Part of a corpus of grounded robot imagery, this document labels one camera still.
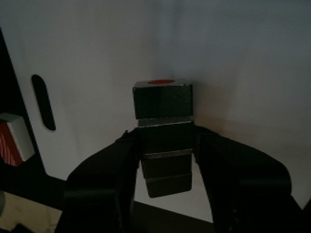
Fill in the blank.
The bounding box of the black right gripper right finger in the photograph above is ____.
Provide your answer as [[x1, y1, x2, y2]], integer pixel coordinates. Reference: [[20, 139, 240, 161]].
[[194, 125, 311, 233]]

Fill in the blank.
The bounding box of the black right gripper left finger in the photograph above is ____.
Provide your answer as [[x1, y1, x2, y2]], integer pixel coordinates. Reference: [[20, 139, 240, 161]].
[[53, 128, 141, 233]]

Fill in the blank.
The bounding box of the black toy sushi roll piece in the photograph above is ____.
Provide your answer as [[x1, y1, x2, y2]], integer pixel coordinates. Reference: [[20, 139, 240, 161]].
[[144, 176, 194, 199], [137, 122, 196, 160], [140, 154, 195, 184]]

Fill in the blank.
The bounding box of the toy sushi piece red dot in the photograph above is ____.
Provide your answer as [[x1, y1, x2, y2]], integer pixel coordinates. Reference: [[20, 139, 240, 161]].
[[131, 78, 195, 127]]

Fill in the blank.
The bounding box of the white cutting board with slot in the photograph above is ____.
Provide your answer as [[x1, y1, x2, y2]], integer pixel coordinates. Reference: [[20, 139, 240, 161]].
[[0, 0, 311, 224]]

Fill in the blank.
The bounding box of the red white striped toy nigiri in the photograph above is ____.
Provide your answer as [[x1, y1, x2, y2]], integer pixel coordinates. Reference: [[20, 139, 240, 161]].
[[0, 112, 36, 167]]

